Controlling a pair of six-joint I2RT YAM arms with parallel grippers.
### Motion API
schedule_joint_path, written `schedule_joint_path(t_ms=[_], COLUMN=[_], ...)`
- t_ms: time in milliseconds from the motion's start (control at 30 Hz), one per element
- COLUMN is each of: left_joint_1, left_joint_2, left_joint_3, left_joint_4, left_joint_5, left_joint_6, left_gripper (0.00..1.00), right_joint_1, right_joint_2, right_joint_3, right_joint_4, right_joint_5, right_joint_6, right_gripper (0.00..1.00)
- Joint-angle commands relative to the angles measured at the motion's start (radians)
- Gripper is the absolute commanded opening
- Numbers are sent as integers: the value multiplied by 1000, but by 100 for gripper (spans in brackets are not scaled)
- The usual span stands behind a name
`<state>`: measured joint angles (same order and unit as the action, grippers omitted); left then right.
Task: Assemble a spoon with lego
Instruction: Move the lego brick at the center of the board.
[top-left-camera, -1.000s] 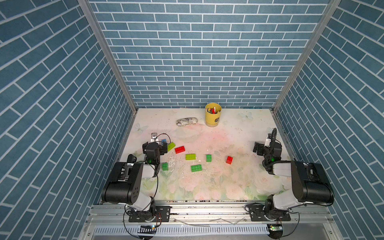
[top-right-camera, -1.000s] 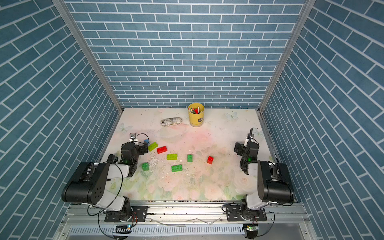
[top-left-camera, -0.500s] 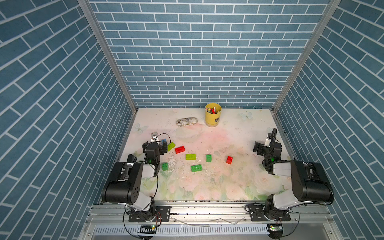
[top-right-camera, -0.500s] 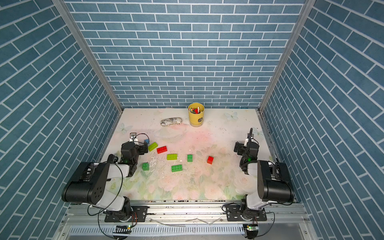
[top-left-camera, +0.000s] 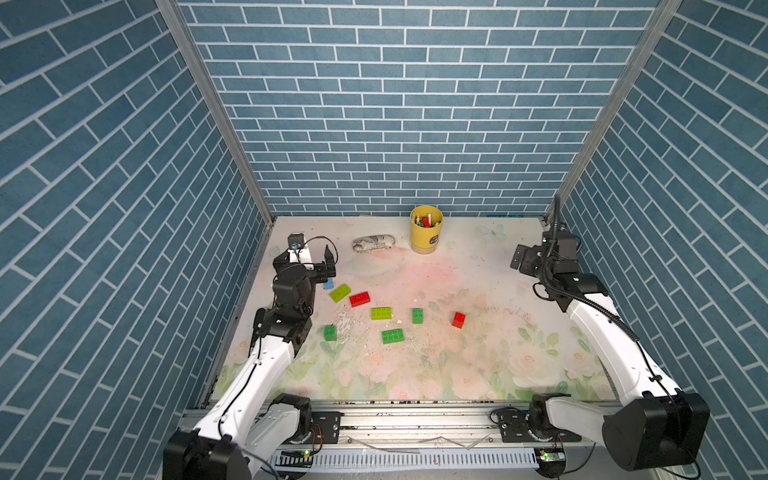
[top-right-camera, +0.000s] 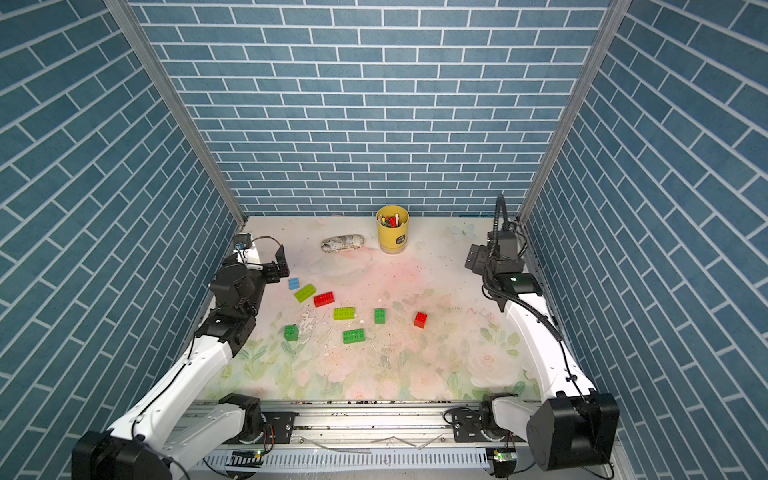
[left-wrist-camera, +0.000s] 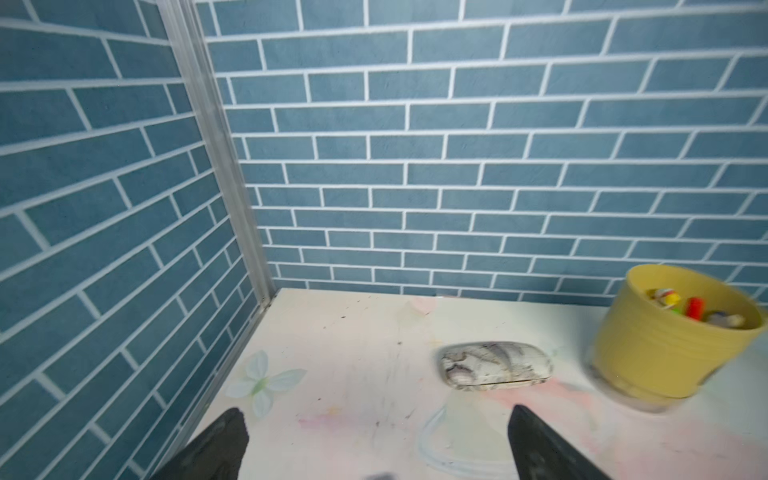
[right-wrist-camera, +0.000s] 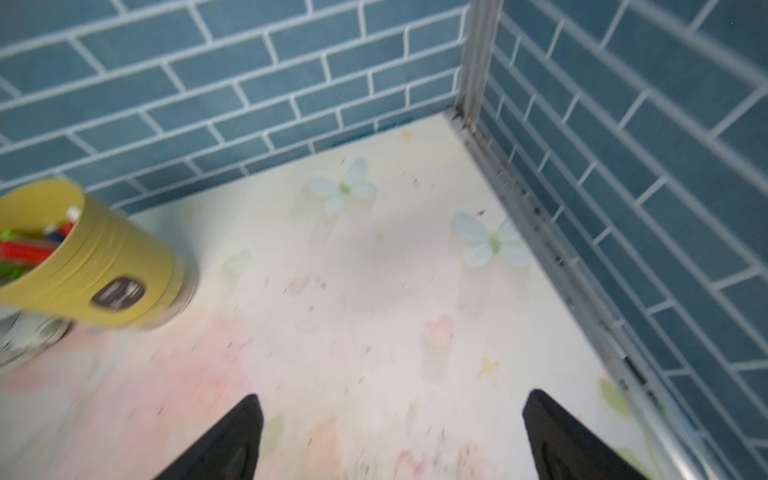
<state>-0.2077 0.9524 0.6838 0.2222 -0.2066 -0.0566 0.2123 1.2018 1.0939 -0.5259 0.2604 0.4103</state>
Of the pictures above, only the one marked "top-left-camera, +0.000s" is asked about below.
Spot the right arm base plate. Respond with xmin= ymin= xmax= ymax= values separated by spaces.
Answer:
xmin=489 ymin=406 xmax=582 ymax=444

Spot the green small lego brick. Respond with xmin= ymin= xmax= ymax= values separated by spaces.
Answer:
xmin=412 ymin=308 xmax=424 ymax=324

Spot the green small brick left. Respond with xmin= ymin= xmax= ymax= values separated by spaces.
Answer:
xmin=323 ymin=325 xmax=338 ymax=342

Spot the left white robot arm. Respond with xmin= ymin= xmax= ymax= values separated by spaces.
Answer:
xmin=162 ymin=234 xmax=338 ymax=479

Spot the floral table mat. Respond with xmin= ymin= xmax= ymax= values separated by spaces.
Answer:
xmin=209 ymin=215 xmax=619 ymax=403

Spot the lime lego brick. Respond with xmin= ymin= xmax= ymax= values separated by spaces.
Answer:
xmin=371 ymin=307 xmax=393 ymax=321
xmin=329 ymin=284 xmax=351 ymax=303

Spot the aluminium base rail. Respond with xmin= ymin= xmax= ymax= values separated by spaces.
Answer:
xmin=173 ymin=400 xmax=661 ymax=475

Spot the red long lego brick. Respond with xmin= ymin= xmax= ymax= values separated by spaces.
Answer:
xmin=349 ymin=292 xmax=371 ymax=308

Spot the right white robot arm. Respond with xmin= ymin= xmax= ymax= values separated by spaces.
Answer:
xmin=510 ymin=228 xmax=710 ymax=471

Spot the yellow cup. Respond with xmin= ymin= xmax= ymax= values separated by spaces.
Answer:
xmin=410 ymin=205 xmax=443 ymax=254

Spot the green long lego brick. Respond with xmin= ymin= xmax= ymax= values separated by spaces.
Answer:
xmin=381 ymin=328 xmax=405 ymax=345

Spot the red small lego brick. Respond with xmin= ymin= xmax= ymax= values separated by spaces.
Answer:
xmin=452 ymin=312 xmax=466 ymax=329

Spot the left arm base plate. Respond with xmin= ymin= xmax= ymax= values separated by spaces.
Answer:
xmin=311 ymin=411 xmax=343 ymax=445

